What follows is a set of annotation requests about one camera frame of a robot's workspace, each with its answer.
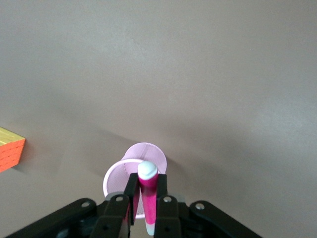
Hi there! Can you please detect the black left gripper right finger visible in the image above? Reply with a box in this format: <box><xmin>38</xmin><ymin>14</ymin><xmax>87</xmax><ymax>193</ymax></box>
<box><xmin>155</xmin><ymin>174</ymin><xmax>263</xmax><ymax>238</ymax></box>

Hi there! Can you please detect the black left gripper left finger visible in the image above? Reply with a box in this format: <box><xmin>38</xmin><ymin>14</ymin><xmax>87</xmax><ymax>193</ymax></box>
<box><xmin>6</xmin><ymin>173</ymin><xmax>139</xmax><ymax>238</ymax></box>

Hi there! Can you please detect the pink marker pen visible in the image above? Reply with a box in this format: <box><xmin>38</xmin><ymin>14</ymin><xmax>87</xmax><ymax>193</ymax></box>
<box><xmin>137</xmin><ymin>161</ymin><xmax>159</xmax><ymax>236</ymax></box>

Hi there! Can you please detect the pink plastic cup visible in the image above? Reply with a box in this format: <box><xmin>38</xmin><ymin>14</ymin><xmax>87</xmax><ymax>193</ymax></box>
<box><xmin>103</xmin><ymin>142</ymin><xmax>168</xmax><ymax>219</ymax></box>

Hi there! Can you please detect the multicoloured puzzle cube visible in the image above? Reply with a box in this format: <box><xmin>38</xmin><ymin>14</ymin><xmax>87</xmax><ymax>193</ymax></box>
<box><xmin>0</xmin><ymin>126</ymin><xmax>26</xmax><ymax>174</ymax></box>

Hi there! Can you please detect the brown table cover sheet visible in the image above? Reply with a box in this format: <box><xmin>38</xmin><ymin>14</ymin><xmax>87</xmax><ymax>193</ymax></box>
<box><xmin>0</xmin><ymin>0</ymin><xmax>317</xmax><ymax>238</ymax></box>

